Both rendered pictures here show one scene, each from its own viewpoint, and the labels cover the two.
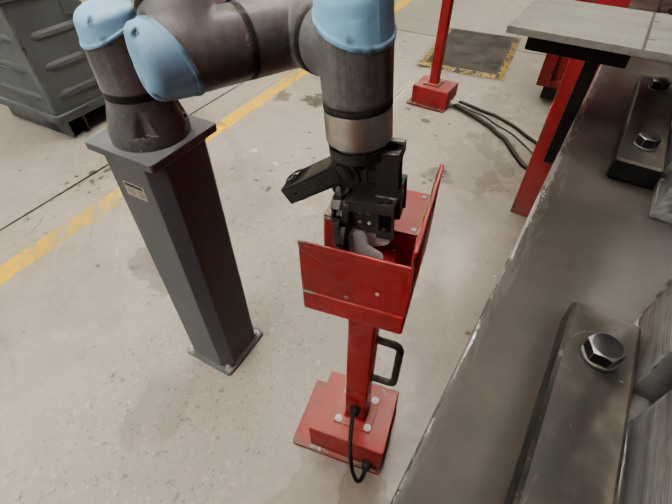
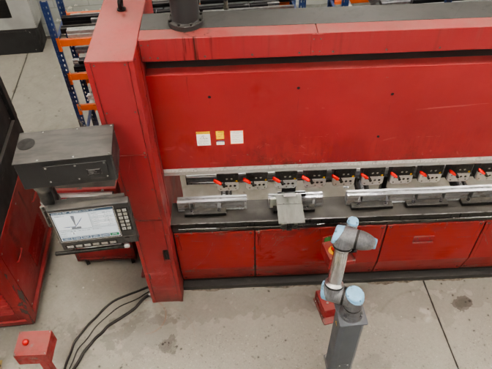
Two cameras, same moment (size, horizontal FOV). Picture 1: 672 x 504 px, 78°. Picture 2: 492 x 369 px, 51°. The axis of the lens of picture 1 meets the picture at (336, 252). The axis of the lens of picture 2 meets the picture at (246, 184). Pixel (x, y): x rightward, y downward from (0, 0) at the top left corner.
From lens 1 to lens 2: 3.65 m
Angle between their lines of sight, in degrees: 75
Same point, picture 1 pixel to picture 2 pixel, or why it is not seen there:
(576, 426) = (367, 204)
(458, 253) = (228, 310)
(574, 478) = (372, 203)
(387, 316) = not seen: hidden behind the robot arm
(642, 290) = (339, 204)
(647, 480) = (370, 198)
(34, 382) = not seen: outside the picture
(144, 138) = not seen: hidden behind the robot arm
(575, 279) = (343, 210)
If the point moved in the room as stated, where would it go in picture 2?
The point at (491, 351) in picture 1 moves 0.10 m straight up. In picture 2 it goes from (362, 214) to (364, 205)
